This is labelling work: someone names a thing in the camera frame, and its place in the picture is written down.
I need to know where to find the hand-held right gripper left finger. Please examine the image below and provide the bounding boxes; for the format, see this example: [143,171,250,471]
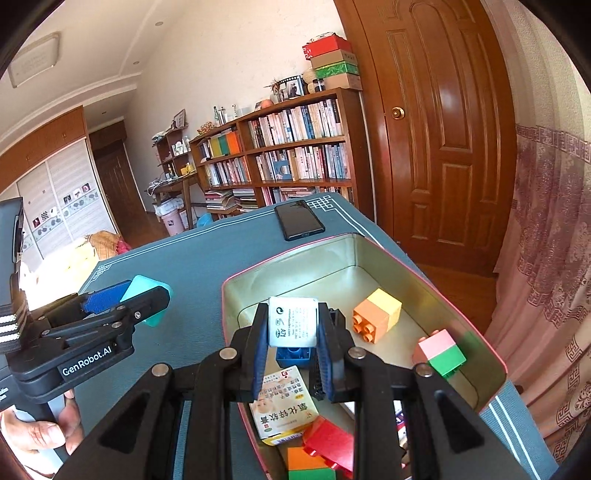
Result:
[55,308,271,480]

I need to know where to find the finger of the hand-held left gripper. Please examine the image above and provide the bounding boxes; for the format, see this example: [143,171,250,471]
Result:
[60,285,172,343]
[32,281,134,324]

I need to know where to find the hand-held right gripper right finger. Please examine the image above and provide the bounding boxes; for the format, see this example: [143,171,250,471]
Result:
[315,302,532,480]

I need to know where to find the teal floss box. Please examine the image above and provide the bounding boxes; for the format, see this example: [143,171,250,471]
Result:
[117,275,174,328]

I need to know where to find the blue toy block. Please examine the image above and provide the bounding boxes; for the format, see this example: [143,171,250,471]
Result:
[276,346,317,369]

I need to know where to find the small white box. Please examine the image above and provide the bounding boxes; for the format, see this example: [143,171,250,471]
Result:
[268,296,320,348]

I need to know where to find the green yellow medicine box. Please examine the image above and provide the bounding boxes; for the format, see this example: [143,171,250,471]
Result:
[249,366,320,446]

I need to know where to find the yellow orange toy block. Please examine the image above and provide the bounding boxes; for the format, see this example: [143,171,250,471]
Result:
[352,288,402,344]

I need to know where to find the red toy block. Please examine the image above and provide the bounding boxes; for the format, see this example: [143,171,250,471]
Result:
[302,418,355,478]

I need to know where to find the red tin box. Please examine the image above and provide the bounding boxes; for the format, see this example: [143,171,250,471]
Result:
[221,233,509,480]

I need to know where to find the orange green toy block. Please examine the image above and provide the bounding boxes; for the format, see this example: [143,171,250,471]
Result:
[287,445,338,480]

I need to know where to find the pink green toy block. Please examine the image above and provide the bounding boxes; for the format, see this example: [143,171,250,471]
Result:
[413,329,467,379]

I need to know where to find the blue cloth desktop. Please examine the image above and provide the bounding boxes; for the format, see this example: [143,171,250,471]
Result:
[76,193,559,480]

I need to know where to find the person's left hand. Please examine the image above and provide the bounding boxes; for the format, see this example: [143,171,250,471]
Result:
[0,390,85,467]

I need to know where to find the yellow blanket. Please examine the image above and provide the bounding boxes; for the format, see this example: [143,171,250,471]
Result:
[23,249,100,296]

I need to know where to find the pink bin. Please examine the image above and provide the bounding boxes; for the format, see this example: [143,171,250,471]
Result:
[161,210,183,236]

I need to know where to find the wardrobe with sliding doors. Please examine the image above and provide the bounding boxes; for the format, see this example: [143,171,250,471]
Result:
[0,105,118,264]

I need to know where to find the dark wooden door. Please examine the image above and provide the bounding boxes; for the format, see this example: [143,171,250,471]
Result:
[89,121,151,243]

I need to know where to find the wooden side desk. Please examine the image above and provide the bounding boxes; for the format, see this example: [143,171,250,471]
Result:
[150,175,199,217]

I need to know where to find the pile of books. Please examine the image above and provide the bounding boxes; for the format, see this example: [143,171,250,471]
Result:
[203,187,257,215]

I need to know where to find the black phone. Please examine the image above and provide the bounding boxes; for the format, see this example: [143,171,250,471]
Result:
[274,199,326,242]

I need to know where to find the small wooden shelf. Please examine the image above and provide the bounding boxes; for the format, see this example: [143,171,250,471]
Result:
[154,124,197,178]

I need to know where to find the wooden bookshelf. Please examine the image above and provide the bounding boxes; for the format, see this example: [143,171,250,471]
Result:
[189,88,376,217]

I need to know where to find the rows of books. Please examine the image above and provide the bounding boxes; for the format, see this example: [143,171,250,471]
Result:
[198,99,349,206]

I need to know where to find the patterned pink curtain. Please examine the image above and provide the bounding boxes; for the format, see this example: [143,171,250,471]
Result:
[480,122,591,462]

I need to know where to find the ceiling lamp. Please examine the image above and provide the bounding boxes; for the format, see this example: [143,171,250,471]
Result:
[8,32,62,88]

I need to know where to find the brown wooden door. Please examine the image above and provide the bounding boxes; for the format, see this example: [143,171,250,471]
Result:
[333,0,517,278]

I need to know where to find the cardboard box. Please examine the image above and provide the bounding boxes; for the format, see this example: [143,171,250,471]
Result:
[323,74,363,90]

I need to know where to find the green storage box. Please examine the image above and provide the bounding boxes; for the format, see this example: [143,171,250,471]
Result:
[315,62,359,80]

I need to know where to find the brown storage box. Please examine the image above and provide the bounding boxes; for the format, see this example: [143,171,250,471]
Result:
[310,50,357,70]

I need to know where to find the red storage box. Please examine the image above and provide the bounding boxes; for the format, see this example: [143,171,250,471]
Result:
[303,36,354,60]

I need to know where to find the film strip photo frame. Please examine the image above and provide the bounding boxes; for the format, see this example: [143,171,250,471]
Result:
[277,76,305,100]

